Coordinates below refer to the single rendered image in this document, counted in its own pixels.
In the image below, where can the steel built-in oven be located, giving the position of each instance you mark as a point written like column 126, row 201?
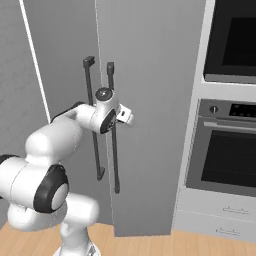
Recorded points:
column 226, row 160

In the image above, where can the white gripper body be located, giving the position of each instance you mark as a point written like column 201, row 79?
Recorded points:
column 129, row 119

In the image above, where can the white cabinet tower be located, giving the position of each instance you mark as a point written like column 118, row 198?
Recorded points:
column 196, row 90

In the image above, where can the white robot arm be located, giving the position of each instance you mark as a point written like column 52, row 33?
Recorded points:
column 50, row 146

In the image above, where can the white drawer front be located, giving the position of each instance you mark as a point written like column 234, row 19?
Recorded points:
column 200, row 223
column 206, row 203

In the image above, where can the grey fridge door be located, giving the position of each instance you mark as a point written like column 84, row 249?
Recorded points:
column 153, row 100
column 63, row 50

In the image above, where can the black built-in microwave oven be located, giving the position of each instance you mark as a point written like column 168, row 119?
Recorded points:
column 233, row 36

